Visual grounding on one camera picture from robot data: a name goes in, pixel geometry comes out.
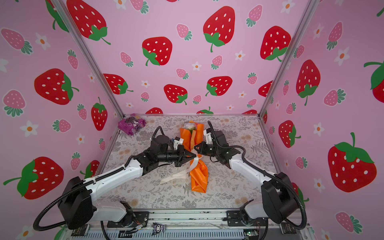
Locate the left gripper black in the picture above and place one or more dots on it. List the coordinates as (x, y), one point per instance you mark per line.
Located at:
(182, 157)

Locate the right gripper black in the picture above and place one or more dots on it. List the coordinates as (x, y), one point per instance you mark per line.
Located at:
(201, 150)

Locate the orange wrapping paper sheet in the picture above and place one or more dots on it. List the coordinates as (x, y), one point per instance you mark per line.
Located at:
(193, 135)

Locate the white ribbon strip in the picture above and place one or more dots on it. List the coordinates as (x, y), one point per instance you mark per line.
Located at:
(185, 173)

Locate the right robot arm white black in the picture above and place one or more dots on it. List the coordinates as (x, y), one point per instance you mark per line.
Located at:
(280, 202)

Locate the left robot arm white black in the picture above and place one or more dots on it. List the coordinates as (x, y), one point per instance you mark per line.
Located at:
(79, 203)

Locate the purple plastic snack bag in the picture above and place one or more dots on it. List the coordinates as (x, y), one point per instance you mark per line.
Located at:
(131, 125)

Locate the small purple figure charm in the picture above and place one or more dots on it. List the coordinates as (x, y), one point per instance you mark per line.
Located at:
(158, 228)

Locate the right black label plate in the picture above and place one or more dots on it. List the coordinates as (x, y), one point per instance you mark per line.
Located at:
(287, 229)

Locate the black label plate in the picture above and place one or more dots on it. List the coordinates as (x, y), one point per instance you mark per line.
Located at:
(287, 229)
(81, 231)

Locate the left black label plate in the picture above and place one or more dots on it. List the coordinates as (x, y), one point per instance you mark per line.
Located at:
(81, 231)

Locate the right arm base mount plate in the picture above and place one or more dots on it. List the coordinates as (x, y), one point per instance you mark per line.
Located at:
(237, 218)

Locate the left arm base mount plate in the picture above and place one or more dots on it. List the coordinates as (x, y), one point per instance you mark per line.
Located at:
(131, 220)

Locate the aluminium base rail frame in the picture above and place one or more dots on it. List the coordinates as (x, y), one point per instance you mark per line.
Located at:
(188, 224)

